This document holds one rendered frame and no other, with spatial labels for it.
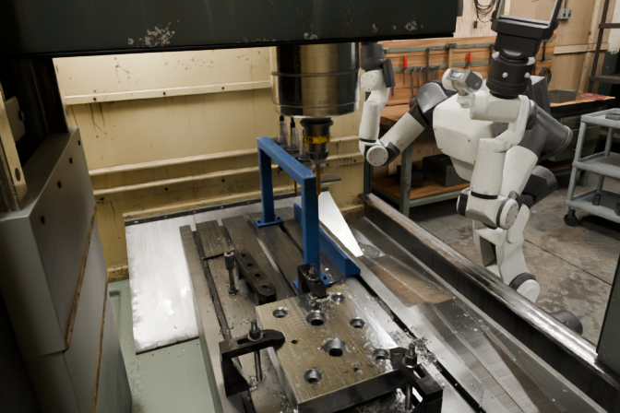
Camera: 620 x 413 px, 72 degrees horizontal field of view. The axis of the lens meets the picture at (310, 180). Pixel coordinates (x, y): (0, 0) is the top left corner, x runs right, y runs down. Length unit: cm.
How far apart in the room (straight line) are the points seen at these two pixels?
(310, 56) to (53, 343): 52
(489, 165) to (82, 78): 136
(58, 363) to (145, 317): 100
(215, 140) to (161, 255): 50
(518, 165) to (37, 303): 106
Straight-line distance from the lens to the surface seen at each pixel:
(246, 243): 149
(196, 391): 140
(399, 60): 393
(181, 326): 159
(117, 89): 174
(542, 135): 128
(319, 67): 71
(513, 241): 165
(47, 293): 58
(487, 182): 111
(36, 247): 55
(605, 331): 128
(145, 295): 167
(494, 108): 108
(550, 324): 141
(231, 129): 181
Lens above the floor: 159
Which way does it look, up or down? 20 degrees down
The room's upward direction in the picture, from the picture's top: 2 degrees counter-clockwise
